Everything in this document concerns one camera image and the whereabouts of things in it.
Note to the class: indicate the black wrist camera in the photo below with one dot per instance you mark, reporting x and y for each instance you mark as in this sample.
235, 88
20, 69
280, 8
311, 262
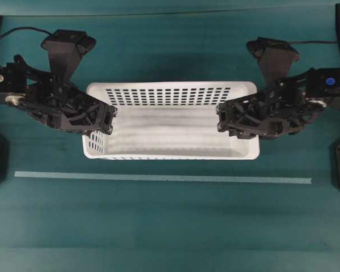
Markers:
274, 57
66, 48

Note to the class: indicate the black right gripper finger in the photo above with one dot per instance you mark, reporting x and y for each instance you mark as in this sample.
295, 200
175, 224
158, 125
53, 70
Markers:
246, 136

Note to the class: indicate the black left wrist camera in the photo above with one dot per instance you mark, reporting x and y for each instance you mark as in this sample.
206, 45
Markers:
66, 48

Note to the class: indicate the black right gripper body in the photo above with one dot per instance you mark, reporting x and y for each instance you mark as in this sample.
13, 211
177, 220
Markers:
271, 112

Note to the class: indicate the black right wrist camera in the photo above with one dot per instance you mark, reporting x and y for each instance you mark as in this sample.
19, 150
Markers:
274, 57

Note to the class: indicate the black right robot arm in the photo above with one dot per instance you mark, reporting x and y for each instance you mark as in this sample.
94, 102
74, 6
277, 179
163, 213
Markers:
323, 86

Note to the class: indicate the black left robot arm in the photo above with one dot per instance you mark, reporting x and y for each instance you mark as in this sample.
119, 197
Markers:
15, 77

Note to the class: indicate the light green tape strip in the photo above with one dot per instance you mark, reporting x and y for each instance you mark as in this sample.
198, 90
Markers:
164, 178

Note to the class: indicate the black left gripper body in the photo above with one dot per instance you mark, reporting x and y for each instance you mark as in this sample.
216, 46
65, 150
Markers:
68, 109

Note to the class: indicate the white perforated plastic basket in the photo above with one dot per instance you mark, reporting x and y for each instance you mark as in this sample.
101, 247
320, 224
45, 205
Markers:
168, 120

